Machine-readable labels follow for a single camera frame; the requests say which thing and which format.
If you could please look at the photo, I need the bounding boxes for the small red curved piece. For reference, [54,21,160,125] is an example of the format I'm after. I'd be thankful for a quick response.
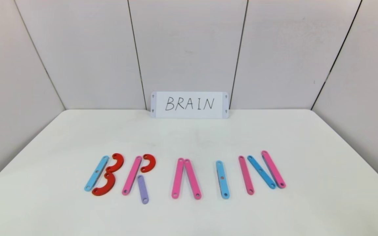
[106,153,124,174]
[140,154,156,173]

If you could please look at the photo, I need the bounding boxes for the pink bar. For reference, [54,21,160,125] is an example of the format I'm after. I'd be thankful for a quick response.
[171,158,185,199]
[261,150,286,189]
[238,155,255,195]
[122,156,142,196]
[184,159,202,200]

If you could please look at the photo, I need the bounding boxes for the short purple bar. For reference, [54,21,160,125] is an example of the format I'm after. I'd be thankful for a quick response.
[137,175,149,205]

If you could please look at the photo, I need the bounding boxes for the light blue bar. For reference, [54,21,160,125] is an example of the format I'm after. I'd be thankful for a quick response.
[247,155,277,189]
[84,155,110,192]
[216,160,230,199]

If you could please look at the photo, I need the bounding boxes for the white BRAIN word card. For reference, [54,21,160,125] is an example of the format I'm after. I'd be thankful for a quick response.
[151,91,229,119]

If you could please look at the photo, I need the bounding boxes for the large red curved piece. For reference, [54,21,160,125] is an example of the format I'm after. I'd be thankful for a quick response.
[92,172,116,196]

